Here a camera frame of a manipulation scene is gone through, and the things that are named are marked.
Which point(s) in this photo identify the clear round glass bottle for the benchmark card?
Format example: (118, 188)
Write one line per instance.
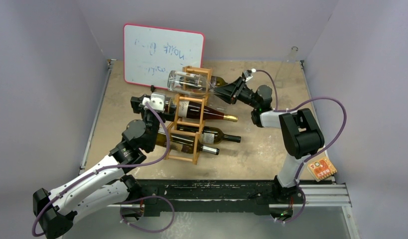
(286, 68)

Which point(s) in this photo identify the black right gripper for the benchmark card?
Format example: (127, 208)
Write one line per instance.
(236, 90)

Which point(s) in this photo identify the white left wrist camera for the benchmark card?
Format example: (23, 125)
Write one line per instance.
(155, 101)

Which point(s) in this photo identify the green bottle silver cap top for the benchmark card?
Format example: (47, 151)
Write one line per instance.
(200, 84)

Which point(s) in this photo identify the clear square glass bottle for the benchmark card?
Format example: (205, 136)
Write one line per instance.
(174, 84)

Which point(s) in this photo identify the orange circuit board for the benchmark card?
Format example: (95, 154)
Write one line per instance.
(321, 169)

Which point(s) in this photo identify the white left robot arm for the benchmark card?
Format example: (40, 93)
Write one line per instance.
(105, 183)

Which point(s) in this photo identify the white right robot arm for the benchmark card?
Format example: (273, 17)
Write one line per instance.
(301, 134)

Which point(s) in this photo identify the wooden wine rack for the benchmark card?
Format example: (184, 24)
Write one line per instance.
(172, 127)

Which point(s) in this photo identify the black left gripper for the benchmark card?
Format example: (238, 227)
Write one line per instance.
(135, 102)

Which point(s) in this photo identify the red wine bottle gold cap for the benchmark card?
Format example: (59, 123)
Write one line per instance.
(210, 112)

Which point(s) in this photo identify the green bottle silver cap front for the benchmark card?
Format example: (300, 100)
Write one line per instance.
(186, 144)

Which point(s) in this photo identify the green bottle black neck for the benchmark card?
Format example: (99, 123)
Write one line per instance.
(210, 135)

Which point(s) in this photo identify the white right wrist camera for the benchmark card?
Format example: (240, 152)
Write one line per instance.
(248, 74)

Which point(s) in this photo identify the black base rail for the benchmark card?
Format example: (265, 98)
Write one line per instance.
(155, 196)

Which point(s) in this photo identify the pink-framed whiteboard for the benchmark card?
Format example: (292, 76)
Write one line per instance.
(151, 53)

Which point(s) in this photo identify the green bottle silver cap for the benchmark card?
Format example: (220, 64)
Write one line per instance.
(200, 84)
(186, 144)

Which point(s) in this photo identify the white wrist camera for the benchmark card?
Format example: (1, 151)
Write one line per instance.
(248, 74)
(155, 101)

